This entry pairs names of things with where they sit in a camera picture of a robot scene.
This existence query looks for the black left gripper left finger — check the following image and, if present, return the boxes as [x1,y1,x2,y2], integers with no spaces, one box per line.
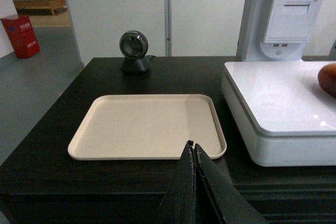
[156,144,196,223]

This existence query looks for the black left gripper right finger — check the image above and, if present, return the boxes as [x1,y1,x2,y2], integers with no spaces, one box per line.
[194,144,268,223]

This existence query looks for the white checkout scale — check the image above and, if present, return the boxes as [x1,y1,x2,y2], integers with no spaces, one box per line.
[221,61,335,167]

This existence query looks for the black checkout counter cabinet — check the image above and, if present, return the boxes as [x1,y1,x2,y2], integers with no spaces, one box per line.
[1,57,335,223]

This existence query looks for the beige plastic tray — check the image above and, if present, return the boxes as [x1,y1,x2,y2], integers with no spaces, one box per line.
[68,94,227,161]

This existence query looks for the black round barcode scanner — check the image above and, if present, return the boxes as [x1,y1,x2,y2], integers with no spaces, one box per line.
[119,30,151,74]

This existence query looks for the white receipt printer stand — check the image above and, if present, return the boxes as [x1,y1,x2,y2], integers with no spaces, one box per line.
[236,0,323,62]

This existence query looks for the grey vertical wall rail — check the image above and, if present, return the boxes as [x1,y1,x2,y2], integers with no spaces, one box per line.
[164,0,172,57]

